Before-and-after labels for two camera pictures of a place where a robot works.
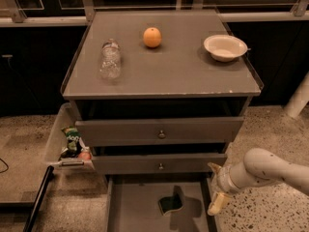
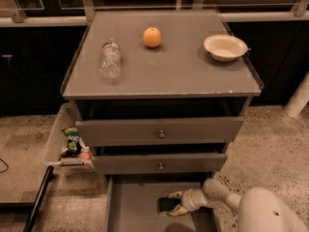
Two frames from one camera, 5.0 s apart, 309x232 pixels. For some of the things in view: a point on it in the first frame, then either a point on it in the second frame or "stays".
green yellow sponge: (170, 203) stays
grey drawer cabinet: (157, 92) stays
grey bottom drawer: (132, 203) stays
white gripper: (222, 180) -> (189, 200)
